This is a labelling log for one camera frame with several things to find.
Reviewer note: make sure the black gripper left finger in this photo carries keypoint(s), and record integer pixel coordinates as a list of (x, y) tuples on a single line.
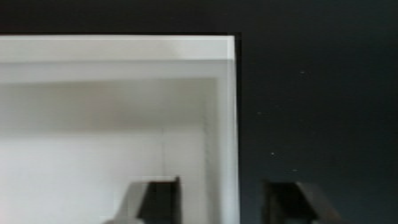
[(151, 203)]

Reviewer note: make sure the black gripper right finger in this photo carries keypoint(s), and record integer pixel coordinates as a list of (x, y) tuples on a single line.
[(295, 204)]

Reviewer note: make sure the white drawer cabinet box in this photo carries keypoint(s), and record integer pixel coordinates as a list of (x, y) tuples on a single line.
[(117, 118)]

